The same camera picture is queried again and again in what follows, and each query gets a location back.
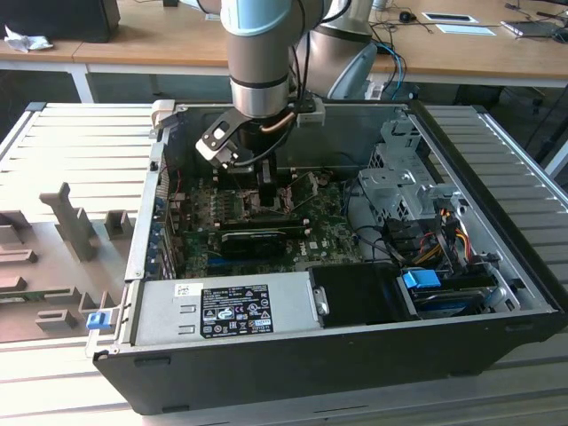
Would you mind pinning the wooden desk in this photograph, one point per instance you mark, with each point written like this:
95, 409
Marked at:
133, 40

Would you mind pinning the silver power supply unit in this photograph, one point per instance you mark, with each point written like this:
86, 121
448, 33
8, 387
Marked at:
160, 310

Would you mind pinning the beige case corner latch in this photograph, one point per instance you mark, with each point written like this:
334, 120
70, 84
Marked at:
162, 113

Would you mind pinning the green RAM stick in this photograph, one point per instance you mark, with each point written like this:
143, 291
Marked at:
44, 295

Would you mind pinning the black plastic shroud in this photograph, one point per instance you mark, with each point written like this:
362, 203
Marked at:
355, 293

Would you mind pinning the black hard disk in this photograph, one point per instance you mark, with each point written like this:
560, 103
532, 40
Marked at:
448, 304

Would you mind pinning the black RAM slot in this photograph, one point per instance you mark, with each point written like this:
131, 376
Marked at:
266, 220
248, 176
248, 183
266, 227

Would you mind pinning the silver metal drive cage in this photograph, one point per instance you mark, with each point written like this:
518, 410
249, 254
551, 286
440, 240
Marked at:
399, 186

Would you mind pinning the CPU socket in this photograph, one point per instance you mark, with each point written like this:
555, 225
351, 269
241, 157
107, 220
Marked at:
248, 210

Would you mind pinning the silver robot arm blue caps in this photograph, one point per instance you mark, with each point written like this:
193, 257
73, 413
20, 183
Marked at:
257, 53

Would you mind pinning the green motherboard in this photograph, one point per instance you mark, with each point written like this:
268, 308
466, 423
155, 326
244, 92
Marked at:
328, 231

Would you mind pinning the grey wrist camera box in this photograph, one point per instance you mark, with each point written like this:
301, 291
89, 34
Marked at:
310, 114

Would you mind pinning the grey-brown parts rack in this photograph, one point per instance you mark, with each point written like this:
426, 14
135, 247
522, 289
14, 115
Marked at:
53, 248

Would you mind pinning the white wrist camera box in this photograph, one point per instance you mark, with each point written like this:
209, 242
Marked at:
217, 142

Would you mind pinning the blue case latch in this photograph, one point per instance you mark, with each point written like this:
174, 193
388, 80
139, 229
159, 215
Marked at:
97, 321

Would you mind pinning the black computer mouse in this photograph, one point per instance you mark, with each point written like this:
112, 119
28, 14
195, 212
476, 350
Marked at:
406, 17

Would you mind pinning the crumpled white paper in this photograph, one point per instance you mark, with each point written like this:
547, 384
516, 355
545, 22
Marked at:
26, 41

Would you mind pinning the black graphics card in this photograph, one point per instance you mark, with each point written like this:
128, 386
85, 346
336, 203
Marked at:
253, 246

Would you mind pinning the black box on desk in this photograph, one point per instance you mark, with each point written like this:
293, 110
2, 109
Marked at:
66, 20

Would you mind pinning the black open PC case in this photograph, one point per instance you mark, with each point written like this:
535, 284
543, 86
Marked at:
266, 377

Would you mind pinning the blue disk carrier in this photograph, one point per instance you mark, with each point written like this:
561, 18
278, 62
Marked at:
419, 279

